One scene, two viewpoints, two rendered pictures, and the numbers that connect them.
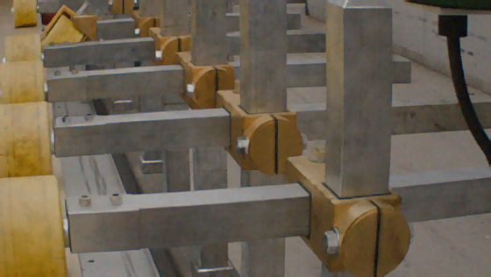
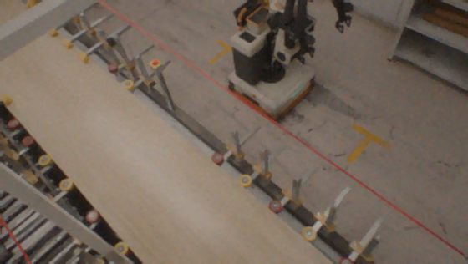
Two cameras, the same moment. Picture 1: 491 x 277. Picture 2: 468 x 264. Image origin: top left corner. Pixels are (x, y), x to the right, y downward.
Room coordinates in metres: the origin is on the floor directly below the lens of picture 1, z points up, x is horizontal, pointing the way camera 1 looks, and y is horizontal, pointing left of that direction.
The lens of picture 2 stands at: (-2.00, 0.13, 3.01)
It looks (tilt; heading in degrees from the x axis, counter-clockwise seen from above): 56 degrees down; 334
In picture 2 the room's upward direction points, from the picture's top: 9 degrees counter-clockwise
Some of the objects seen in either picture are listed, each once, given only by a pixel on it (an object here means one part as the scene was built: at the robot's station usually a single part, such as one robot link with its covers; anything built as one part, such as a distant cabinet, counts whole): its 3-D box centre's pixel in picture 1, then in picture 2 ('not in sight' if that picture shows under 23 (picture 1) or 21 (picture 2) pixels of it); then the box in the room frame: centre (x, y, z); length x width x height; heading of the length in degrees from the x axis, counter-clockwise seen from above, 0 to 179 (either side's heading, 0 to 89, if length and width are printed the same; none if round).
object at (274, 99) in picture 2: not in sight; (271, 80); (-0.02, -1.32, 0.16); 0.67 x 0.64 x 0.25; 13
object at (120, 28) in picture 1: (197, 24); not in sight; (1.63, 0.06, 0.95); 0.36 x 0.03 x 0.03; 103
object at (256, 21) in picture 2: not in sight; (261, 20); (0.09, -1.30, 0.87); 0.23 x 0.15 x 0.11; 103
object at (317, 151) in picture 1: (323, 151); not in sight; (0.67, -0.06, 0.98); 0.02 x 0.02 x 0.01
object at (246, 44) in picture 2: not in sight; (263, 45); (0.07, -1.30, 0.59); 0.55 x 0.34 x 0.83; 103
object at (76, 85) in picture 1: (219, 74); (75, 16); (1.13, 0.02, 0.95); 0.50 x 0.04 x 0.04; 103
